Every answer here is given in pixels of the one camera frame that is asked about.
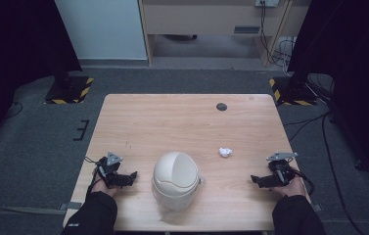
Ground hand-held gripper cable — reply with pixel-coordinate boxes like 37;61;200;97
84;156;104;197
289;157;316;197

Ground long black floor cable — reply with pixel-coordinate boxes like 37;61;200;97
283;111;366;235

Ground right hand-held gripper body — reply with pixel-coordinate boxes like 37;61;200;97
265;151;299;189

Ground person's left hand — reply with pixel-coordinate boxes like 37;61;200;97
90;169;121;198

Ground white swing-lid trash can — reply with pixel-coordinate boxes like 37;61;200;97
151;151;204;212

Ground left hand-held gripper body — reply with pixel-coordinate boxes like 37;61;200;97
95;151;128;189

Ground crumpled white paper ball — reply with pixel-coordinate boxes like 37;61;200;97
218;147;233;159

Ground white cabinet panel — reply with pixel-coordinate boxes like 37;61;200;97
54;0;149;61

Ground black hanging cables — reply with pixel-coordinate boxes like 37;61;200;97
259;1;298;69

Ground black striped stand base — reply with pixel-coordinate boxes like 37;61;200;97
44;74;95;106
268;75;319;107

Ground thin black floor cable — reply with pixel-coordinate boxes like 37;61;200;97
3;101;23;120

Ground grey power strip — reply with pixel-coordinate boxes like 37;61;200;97
254;0;280;8

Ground black curtain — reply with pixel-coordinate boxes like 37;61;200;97
287;0;369;187
0;0;83;155

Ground left hand-held gripper cable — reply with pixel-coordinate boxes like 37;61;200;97
84;156;104;197

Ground right hand-held gripper cable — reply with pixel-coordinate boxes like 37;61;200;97
289;157;316;197

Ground person's right hand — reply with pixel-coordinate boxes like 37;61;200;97
269;166;307;199

